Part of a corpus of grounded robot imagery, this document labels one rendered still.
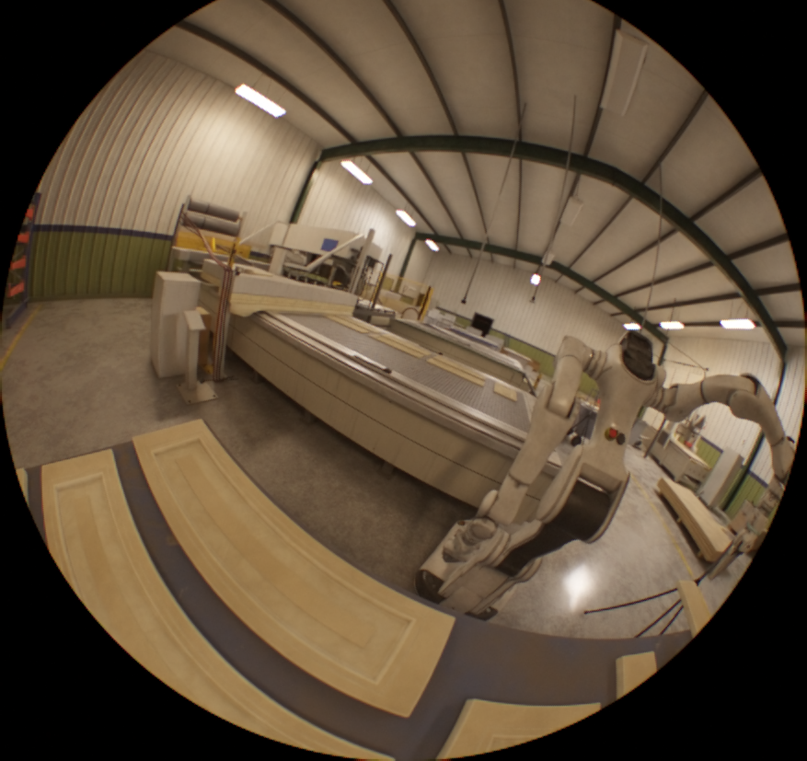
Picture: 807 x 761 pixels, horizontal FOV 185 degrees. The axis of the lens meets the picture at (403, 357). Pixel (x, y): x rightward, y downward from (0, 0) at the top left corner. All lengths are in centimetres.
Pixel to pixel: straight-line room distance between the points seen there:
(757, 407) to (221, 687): 107
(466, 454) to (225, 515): 151
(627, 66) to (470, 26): 238
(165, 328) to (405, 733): 297
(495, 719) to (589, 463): 61
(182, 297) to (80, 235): 434
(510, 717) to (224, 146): 763
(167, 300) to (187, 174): 444
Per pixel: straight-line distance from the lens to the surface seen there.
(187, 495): 51
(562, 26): 483
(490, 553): 105
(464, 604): 139
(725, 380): 88
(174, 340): 298
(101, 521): 53
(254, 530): 46
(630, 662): 72
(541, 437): 56
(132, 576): 47
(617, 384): 83
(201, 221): 610
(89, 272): 667
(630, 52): 349
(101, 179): 673
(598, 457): 77
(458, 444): 171
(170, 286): 281
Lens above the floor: 145
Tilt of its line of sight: 14 degrees down
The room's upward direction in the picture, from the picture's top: 20 degrees clockwise
